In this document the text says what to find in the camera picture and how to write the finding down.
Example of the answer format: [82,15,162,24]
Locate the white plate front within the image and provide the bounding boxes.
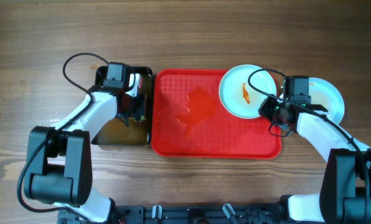
[309,77,345,124]

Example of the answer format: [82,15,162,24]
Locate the white plate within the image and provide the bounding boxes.
[218,64,277,119]
[309,77,345,124]

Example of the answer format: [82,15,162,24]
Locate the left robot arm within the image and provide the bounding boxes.
[17,62,153,223]

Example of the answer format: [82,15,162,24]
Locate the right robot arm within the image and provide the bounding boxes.
[258,77,371,223]

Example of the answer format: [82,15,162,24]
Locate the black water tray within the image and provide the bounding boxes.
[92,67,153,146]

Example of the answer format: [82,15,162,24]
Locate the red plastic tray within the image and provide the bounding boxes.
[151,69,282,159]

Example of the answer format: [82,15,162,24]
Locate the right black cable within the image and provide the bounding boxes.
[247,68,371,224]

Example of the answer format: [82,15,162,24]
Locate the black cable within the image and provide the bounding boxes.
[247,68,371,224]
[16,52,110,213]

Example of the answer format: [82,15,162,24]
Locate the left black cable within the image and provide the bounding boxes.
[16,52,110,213]

